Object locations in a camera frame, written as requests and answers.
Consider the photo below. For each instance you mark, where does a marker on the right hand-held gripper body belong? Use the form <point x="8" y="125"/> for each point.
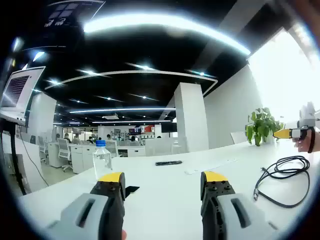
<point x="307" y="116"/>

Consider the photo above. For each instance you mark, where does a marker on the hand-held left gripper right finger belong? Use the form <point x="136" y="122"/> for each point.
<point x="225" y="210"/>

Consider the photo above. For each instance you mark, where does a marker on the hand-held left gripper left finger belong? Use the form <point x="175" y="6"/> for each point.
<point x="100" y="207"/>

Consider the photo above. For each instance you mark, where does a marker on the white desktop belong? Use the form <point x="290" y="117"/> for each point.
<point x="162" y="200"/>

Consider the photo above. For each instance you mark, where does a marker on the person's right hand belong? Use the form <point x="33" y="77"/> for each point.
<point x="303" y="146"/>

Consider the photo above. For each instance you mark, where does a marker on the person's left hand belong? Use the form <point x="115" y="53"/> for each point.
<point x="124" y="235"/>

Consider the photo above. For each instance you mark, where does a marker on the green potted plant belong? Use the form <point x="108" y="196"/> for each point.
<point x="262" y="125"/>

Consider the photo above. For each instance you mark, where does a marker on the black smartphone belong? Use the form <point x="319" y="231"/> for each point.
<point x="132" y="190"/>

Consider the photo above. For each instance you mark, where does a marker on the large bright window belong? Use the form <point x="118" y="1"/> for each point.
<point x="282" y="80"/>

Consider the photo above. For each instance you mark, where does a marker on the clear water bottle blue cap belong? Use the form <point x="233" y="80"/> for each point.
<point x="101" y="162"/>

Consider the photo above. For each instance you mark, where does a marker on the white background office desk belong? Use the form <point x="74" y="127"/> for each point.
<point x="80" y="157"/>

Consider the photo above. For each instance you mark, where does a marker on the white office chair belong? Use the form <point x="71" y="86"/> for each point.
<point x="64" y="150"/>

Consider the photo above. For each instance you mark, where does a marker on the black oblong flat object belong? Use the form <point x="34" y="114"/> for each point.
<point x="168" y="163"/>

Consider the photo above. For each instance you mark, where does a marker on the black stand pole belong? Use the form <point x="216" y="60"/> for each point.
<point x="16" y="160"/>

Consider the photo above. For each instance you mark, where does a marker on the long ceiling light strip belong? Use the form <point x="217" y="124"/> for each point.
<point x="162" y="25"/>

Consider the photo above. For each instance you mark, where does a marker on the wall-mounted monitor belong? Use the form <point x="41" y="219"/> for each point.
<point x="20" y="92"/>

